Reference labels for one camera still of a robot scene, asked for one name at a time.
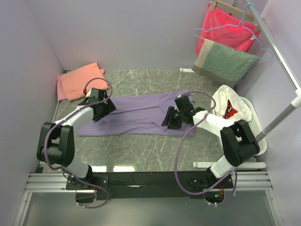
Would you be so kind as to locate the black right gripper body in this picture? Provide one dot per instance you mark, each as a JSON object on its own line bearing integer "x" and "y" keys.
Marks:
{"x": 176, "y": 119}

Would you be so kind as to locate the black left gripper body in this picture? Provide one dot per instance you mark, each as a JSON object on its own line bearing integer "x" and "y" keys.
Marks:
{"x": 106, "y": 109}

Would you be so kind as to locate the purple t shirt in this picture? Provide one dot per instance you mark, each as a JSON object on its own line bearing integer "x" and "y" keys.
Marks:
{"x": 140, "y": 115}

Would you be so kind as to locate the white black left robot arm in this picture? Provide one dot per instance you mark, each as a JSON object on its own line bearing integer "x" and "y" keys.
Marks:
{"x": 56, "y": 142}

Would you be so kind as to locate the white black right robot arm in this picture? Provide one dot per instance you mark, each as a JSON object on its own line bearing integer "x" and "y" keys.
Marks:
{"x": 238, "y": 141}

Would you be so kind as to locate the folded pink t shirt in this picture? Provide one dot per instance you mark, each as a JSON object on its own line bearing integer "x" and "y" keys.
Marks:
{"x": 70, "y": 85}

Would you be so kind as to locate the white t shirt with print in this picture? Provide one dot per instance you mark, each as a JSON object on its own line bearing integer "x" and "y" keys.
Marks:
{"x": 230, "y": 106}

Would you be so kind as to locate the green and beige towel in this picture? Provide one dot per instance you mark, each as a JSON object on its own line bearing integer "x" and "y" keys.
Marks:
{"x": 223, "y": 64}

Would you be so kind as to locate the white laundry basket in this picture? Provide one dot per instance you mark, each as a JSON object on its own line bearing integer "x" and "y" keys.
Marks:
{"x": 255, "y": 127}

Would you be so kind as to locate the black base beam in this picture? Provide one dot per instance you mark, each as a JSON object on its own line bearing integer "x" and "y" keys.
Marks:
{"x": 141, "y": 185}

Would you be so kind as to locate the red towel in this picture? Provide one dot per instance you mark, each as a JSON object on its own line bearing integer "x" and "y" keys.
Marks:
{"x": 227, "y": 30}

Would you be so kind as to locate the silver clothes rack pole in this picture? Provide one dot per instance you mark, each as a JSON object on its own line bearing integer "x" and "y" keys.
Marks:
{"x": 273, "y": 86}

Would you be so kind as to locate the wooden clip hanger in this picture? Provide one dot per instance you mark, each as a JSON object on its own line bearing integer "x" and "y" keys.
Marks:
{"x": 232, "y": 9}

